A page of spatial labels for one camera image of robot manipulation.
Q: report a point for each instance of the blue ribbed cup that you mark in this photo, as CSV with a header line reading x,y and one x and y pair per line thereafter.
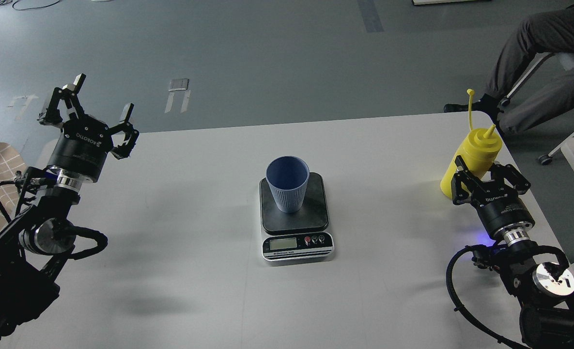
x,y
288,178

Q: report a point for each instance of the seated person in grey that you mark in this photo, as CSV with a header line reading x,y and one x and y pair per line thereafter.
x,y
547,32

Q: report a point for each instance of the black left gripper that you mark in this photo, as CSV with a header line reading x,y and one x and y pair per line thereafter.
x,y
81,148

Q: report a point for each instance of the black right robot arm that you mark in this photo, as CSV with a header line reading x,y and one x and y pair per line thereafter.
x,y
537,275

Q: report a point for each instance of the yellow squeeze bottle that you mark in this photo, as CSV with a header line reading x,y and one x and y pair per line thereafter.
x,y
479,150

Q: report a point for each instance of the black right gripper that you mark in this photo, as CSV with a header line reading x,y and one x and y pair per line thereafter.
x,y
499,207

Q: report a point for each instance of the black digital kitchen scale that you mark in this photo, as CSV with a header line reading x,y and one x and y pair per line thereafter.
x,y
298,236

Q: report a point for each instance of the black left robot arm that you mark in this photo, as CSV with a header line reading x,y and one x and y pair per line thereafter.
x,y
38,239

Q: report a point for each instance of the grey floor plate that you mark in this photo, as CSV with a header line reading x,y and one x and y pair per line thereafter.
x,y
179,84

